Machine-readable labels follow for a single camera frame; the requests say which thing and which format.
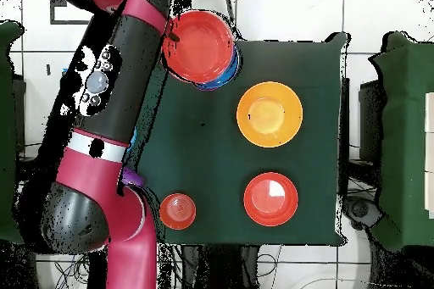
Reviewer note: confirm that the large orange bowl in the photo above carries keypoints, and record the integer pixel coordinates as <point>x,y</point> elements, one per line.
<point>270,199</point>
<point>200,46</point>

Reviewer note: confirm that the large blue bowl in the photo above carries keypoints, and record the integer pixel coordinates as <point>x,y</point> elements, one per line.
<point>234,72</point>

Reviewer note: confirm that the large yellow-orange bowl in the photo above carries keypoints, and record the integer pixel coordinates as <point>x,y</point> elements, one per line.
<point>269,114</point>

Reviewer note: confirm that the purple cup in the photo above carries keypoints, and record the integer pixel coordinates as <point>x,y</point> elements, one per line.
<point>132,177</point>

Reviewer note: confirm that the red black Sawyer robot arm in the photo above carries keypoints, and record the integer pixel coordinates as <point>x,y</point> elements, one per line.
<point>101,184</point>

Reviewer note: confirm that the dark green table cloth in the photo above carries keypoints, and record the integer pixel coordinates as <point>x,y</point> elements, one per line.
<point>220,160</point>

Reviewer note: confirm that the small orange bowl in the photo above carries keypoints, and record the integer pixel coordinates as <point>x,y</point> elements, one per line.
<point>177,211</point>

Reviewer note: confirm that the green cloth covered side table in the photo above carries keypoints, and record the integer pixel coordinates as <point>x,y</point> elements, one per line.
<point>407,133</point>
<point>6,116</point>

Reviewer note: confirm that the black stand beam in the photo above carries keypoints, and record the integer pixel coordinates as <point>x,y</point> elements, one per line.
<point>369,123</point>

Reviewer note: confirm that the black office chair base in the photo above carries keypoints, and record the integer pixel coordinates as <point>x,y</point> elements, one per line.
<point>359,209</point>

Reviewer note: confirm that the black square frame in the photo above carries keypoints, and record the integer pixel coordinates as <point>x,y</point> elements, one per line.
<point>67,22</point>

